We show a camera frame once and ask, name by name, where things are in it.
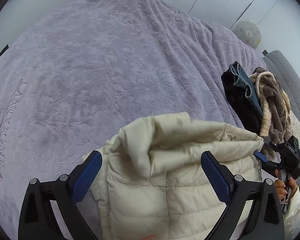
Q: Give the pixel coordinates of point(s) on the grey quilted headboard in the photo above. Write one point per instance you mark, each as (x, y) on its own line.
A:
(290, 80)

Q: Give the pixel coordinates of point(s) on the black folded garment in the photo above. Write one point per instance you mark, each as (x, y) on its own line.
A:
(240, 102)

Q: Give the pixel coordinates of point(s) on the cream quilted puffer jacket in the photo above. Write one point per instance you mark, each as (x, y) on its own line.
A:
(180, 180)

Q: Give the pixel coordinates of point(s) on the folded blue jeans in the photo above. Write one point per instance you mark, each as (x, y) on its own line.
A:
(247, 87)

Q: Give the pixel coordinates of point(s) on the person's right hand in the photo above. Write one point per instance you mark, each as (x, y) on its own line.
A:
(280, 186)

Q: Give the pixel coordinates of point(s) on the cream striped garment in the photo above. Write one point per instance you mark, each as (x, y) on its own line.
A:
(286, 100)

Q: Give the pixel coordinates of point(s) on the cream quilted garment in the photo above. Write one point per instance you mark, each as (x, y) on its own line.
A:
(297, 127)

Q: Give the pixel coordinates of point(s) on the brown fleece garment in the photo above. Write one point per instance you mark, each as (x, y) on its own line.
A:
(275, 105)

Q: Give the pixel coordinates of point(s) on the person's right forearm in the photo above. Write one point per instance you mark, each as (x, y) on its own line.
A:
(296, 217)

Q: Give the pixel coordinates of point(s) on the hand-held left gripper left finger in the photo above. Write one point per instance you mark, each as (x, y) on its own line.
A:
(87, 173)

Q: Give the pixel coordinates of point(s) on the purple embossed blanket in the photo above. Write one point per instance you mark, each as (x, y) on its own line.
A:
(102, 67)

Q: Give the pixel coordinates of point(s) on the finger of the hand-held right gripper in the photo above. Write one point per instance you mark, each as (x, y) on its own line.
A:
(272, 146)
(261, 156)

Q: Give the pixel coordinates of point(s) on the round patterned cushion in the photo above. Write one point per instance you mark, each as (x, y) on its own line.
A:
(247, 33)

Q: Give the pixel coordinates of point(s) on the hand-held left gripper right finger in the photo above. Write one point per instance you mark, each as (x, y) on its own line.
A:
(215, 173)

